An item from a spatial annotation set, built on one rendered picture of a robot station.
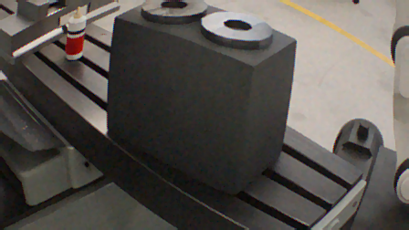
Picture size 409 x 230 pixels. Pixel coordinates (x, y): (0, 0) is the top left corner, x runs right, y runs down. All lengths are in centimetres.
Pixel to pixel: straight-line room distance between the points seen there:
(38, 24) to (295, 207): 64
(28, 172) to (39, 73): 20
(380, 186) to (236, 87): 84
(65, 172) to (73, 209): 9
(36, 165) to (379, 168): 95
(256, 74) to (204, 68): 6
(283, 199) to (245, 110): 15
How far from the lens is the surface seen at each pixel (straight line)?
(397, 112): 129
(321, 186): 88
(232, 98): 77
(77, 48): 112
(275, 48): 79
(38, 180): 105
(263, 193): 85
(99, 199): 119
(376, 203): 146
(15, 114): 110
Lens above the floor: 146
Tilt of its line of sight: 33 degrees down
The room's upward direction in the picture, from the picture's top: 6 degrees clockwise
